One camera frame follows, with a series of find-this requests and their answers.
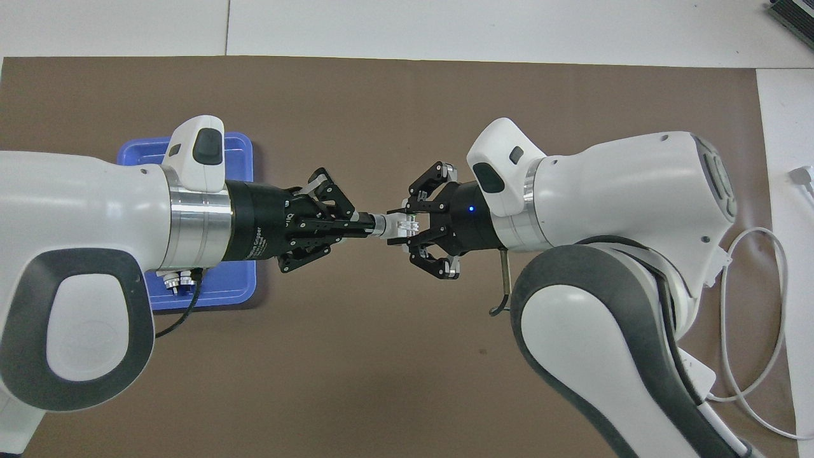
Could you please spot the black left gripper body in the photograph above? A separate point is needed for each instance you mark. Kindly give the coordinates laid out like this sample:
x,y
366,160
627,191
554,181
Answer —
x,y
261,219

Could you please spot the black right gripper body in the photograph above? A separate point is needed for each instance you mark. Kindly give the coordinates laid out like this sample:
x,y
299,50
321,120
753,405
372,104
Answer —
x,y
470,219

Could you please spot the white orange selector switch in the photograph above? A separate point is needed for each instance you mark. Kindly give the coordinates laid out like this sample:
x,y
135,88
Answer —
x,y
394,226

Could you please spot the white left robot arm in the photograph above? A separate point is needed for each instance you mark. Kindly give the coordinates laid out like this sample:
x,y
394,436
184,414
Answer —
x,y
82,210

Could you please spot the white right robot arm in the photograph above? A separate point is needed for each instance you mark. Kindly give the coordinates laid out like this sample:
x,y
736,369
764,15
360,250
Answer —
x,y
623,203

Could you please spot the blue plastic tray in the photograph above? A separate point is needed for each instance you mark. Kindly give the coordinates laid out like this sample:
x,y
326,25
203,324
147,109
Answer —
x,y
241,159

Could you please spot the brown table mat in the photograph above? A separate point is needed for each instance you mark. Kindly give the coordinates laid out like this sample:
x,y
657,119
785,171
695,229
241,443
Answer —
x,y
407,95

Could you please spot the white power strip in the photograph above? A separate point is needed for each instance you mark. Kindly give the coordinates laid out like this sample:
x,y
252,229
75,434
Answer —
x,y
699,372

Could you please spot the grey finned device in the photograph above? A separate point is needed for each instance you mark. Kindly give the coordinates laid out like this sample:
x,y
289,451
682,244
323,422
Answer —
x,y
795,14

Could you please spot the green capped selector switch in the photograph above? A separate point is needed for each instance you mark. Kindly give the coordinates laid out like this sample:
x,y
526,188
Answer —
x,y
187,281
172,280

